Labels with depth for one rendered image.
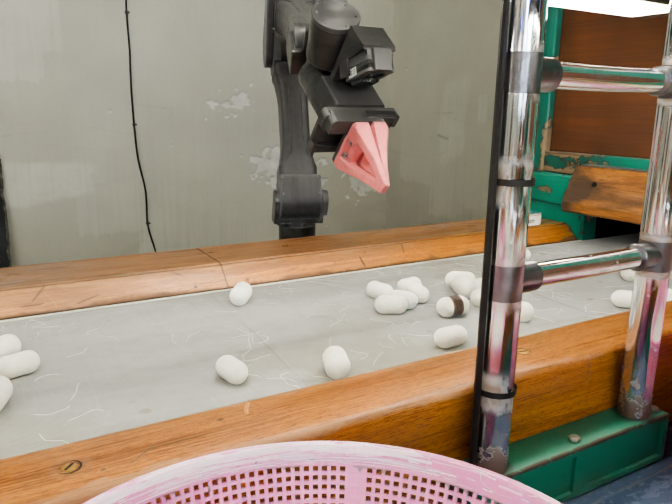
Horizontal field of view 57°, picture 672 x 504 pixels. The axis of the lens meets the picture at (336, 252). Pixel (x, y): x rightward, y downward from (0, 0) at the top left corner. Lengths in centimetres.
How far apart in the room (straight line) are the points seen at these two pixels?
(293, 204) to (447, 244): 27
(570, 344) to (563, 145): 61
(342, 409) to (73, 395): 20
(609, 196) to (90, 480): 79
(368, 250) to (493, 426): 43
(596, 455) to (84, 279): 50
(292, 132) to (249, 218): 172
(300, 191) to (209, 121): 167
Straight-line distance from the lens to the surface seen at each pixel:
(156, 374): 50
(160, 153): 260
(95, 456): 35
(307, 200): 100
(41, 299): 67
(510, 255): 37
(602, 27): 106
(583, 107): 107
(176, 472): 33
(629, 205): 93
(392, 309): 61
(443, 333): 54
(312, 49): 76
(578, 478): 49
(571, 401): 50
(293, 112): 104
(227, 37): 268
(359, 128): 71
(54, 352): 57
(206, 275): 70
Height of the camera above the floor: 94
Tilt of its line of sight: 13 degrees down
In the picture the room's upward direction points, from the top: 1 degrees clockwise
